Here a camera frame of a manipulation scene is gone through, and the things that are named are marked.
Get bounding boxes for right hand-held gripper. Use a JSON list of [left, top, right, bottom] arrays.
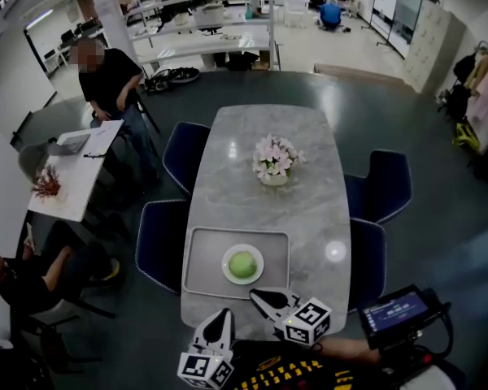
[[249, 287, 333, 347]]

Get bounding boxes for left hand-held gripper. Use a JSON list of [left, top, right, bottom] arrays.
[[177, 308, 235, 390]]

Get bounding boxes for green cabbage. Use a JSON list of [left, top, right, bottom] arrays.
[[227, 250, 259, 279]]

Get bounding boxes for white round plate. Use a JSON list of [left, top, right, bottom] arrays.
[[221, 243, 265, 286]]

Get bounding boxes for person's right forearm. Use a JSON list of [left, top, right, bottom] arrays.
[[319, 337, 381, 365]]

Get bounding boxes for grey marble table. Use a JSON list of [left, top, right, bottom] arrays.
[[181, 103, 353, 343]]

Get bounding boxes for black jersey with yellow letters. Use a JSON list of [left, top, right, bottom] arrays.
[[227, 339, 391, 390]]

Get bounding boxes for grey rectangular tray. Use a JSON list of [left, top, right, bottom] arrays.
[[181, 225, 290, 301]]

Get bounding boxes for black monitor screen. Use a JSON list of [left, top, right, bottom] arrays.
[[357, 284, 441, 351]]

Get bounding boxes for pink flowers in white pot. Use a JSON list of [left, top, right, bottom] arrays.
[[251, 133, 307, 187]]

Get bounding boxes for grey chair with black legs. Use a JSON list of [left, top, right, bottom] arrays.
[[7, 294, 117, 328]]

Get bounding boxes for black metal chair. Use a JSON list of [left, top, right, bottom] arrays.
[[11, 314, 102, 375]]

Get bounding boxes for white fabric bag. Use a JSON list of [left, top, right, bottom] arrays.
[[410, 366, 464, 390]]

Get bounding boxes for white side table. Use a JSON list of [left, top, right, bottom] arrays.
[[27, 119, 125, 235]]

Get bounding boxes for white phone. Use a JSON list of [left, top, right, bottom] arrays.
[[25, 222, 37, 255]]

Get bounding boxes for red dried plant decoration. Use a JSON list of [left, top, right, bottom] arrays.
[[31, 163, 62, 199]]

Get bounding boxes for white paper sheets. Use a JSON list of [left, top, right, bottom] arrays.
[[83, 119, 125, 158]]

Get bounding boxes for grey laptop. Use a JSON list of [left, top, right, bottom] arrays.
[[47, 133, 91, 157]]

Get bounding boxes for yellow green bag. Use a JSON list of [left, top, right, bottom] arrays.
[[453, 122, 481, 152]]

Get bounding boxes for white shelving rack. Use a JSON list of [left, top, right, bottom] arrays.
[[121, 0, 277, 72]]

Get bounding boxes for clothes rack with coats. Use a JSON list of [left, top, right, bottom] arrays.
[[437, 41, 488, 154]]

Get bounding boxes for grey locker cabinet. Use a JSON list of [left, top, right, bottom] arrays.
[[402, 2, 467, 95]]

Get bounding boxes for whiteboard on stand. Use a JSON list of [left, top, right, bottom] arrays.
[[361, 0, 399, 48]]

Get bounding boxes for white pillar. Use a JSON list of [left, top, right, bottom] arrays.
[[85, 0, 139, 64]]

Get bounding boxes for black monitor cable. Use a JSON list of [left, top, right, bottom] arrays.
[[430, 301, 455, 359]]

